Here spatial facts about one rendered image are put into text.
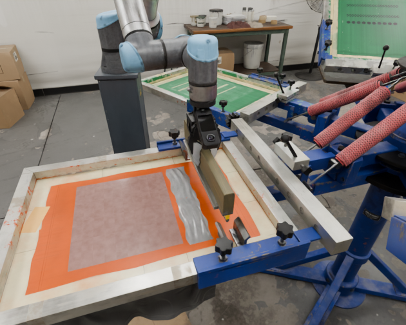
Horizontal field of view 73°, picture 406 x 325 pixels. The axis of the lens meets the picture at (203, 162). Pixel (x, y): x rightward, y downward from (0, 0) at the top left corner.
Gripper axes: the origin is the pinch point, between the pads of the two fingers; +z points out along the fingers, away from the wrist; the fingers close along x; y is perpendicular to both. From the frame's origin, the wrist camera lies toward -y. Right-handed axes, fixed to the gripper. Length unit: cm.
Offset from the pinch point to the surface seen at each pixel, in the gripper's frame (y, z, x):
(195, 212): -7.2, 13.2, 5.2
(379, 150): -2, 7, -68
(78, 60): 380, 65, 75
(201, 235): -16.2, 13.1, 6.0
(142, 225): -7.3, 13.5, 21.7
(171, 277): -28.5, 9.9, 17.0
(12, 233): -3, 10, 56
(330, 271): 2, 98, -79
